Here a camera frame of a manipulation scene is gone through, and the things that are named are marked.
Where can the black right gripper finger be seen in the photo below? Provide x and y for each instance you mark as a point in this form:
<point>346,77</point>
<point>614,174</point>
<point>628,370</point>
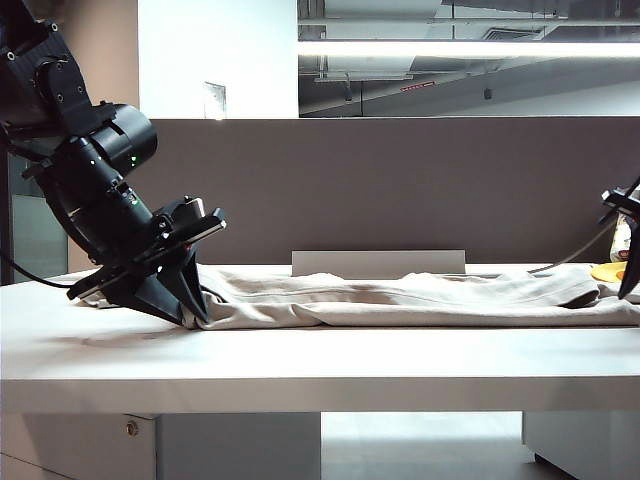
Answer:
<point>631,277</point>

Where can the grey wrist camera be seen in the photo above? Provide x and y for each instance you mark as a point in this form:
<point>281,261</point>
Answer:
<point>190,210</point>
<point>622,201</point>

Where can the red ceiling sign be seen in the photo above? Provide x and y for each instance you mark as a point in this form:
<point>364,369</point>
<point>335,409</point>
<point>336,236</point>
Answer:
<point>417,86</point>

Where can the beige T-shirt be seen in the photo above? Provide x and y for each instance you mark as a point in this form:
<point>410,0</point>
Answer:
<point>400,300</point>

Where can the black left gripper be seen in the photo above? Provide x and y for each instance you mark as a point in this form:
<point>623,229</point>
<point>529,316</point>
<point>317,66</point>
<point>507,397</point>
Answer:
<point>165,245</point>

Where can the grey desk divider panel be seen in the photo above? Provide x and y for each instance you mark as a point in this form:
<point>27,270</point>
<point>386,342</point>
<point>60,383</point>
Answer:
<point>400,185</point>

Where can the white drawer cabinet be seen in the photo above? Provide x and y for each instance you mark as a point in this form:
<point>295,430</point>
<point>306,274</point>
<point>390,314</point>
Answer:
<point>75,450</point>

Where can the silver wall plate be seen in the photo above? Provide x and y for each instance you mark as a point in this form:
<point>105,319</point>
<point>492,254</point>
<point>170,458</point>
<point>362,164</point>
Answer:
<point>215,100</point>

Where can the white side cabinet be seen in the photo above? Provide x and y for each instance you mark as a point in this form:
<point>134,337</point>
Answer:
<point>585,440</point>

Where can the clear plastic snack bag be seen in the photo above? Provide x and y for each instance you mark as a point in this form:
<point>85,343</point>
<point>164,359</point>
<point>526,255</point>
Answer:
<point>621,240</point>

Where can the long ceiling light strip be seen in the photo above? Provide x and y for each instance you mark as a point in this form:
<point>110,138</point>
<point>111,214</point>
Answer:
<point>450,49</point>

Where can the ceiling air vent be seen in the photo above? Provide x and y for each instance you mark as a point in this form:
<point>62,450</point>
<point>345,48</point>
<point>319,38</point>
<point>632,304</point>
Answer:
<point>510,34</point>

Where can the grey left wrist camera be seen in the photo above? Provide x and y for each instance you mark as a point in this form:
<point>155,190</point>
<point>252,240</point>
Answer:
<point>190,210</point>

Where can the round silver drawer lock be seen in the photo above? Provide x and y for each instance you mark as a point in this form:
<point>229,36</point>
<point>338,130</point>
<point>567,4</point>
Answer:
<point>131,428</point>

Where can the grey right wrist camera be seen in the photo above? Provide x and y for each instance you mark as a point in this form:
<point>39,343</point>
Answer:
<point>622,201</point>

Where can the yellow cloth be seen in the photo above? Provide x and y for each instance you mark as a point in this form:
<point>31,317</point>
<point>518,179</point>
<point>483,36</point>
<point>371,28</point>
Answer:
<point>607,272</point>

